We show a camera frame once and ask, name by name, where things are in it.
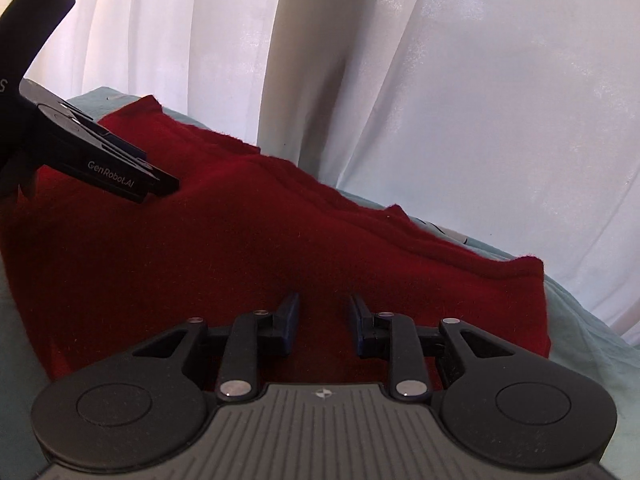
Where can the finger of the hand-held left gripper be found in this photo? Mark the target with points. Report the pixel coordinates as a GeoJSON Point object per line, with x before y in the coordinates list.
{"type": "Point", "coordinates": [162, 178]}

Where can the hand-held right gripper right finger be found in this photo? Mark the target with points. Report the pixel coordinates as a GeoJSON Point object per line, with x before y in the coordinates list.
{"type": "Point", "coordinates": [358, 325]}

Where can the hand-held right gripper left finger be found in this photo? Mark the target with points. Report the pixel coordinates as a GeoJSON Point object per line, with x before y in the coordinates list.
{"type": "Point", "coordinates": [290, 321]}

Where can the red knit cardigan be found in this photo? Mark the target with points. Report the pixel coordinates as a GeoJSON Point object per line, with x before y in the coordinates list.
{"type": "Point", "coordinates": [250, 260]}

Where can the light blue printed bed sheet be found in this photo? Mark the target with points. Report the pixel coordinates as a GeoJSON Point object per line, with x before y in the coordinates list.
{"type": "Point", "coordinates": [580, 345]}

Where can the white curtain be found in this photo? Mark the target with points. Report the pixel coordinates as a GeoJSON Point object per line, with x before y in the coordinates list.
{"type": "Point", "coordinates": [450, 85]}

